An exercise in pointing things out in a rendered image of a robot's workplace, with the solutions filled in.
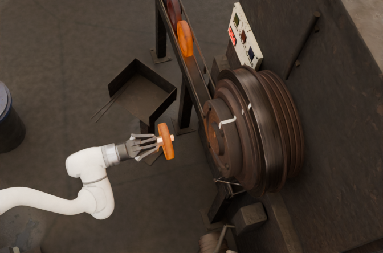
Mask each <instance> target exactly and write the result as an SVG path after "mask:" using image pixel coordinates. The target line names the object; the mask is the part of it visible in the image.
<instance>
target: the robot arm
mask: <svg viewBox="0 0 383 253"><path fill-rule="evenodd" d="M135 139H137V140H138V139H147V140H144V141H138V142H137V141H134V140H135ZM154 142H157V143H155V144H151V143H154ZM147 144H151V145H147ZM143 145H147V146H143ZM160 146H163V142H162V138H161V136H160V137H156V136H155V135H154V134H133V133H132V134H131V137H130V140H128V141H126V142H122V143H119V144H117V145H116V146H115V144H114V143H113V144H109V145H105V146H100V147H92V148H87V149H83V150H81V151H78V152H76V153H74V154H72V155H70V156H69V157H68V158H67V159H66V169H67V172H68V175H69V176H71V177H76V178H77V177H80V178H81V180H82V183H83V188H82V189H81V191H79V193H78V197H77V198H76V199H74V200H71V201H69V200H66V199H63V198H59V197H56V196H53V195H50V194H47V193H44V192H41V191H38V190H35V189H31V188H27V187H12V188H8V189H3V190H0V215H1V214H3V213H4V212H5V211H7V210H8V209H10V208H12V207H14V206H20V205H24V206H31V207H36V208H39V209H43V210H47V211H52V212H55V213H59V214H66V215H74V214H79V213H82V212H86V213H90V214H91V215H92V216H93V217H95V218H96V219H105V218H107V217H109V216H110V215H111V214H112V212H113V209H114V197H113V192H112V188H111V184H110V182H109V180H108V177H107V174H106V168H107V167H110V166H114V165H118V164H119V163H120V160H121V161H125V160H129V159H136V160H137V161H138V163H140V162H141V161H142V160H143V159H145V158H147V157H149V156H151V155H153V154H155V153H156V152H158V148H159V147H160ZM150 149H151V150H150ZM146 150H150V151H148V152H146V153H144V154H143V155H141V156H138V155H139V154H140V153H141V152H144V151H146Z"/></svg>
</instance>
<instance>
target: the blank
mask: <svg viewBox="0 0 383 253"><path fill-rule="evenodd" d="M158 132H159V135H160V136H161V138H162V142H163V146H162V148H163V151H164V154H165V157H166V159H167V160H169V159H172V158H174V150H173V145H172V141H171V138H170V134H169V130H168V127H167V125H166V123H161V124H158Z"/></svg>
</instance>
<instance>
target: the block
mask: <svg viewBox="0 0 383 253"><path fill-rule="evenodd" d="M266 220H267V215H266V212H265V210H264V207H263V204H262V203H261V202H257V203H253V204H251V205H247V206H243V207H241V208H240V209H239V210H238V212H237V213H236V214H235V216H234V217H233V219H232V220H231V222H232V224H234V225H235V229H234V231H235V234H236V235H237V236H240V235H244V234H247V233H250V232H253V231H255V230H257V229H258V228H259V227H260V226H261V225H262V224H263V223H264V222H265V221H266Z"/></svg>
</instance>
